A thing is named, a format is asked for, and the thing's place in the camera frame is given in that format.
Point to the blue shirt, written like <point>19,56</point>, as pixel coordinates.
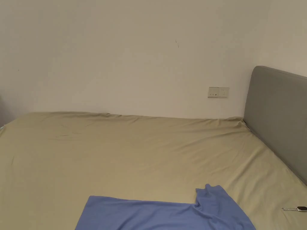
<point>168,215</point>

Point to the grey padded headboard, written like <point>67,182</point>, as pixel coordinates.
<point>275,107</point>

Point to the bed with beige sheet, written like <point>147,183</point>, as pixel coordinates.
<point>124,155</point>

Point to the white wall socket panel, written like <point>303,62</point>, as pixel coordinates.
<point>218,92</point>

